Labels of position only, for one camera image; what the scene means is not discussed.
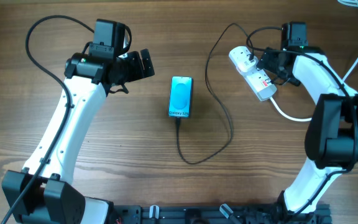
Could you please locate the white power strip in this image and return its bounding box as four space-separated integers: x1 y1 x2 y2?
228 45 278 102

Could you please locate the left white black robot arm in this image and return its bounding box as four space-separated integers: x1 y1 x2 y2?
2 19 154 223

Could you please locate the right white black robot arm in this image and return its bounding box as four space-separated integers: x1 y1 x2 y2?
257 22 358 217

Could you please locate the white charger plug adapter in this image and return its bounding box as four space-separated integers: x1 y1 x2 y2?
235 57 258 75

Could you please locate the black USB charging cable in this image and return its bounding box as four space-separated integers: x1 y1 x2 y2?
174 22 255 166

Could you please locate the white power strip cord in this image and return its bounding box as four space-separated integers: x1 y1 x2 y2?
269 0 358 123

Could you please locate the blue Galaxy smartphone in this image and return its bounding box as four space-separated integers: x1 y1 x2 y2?
168 76 193 118

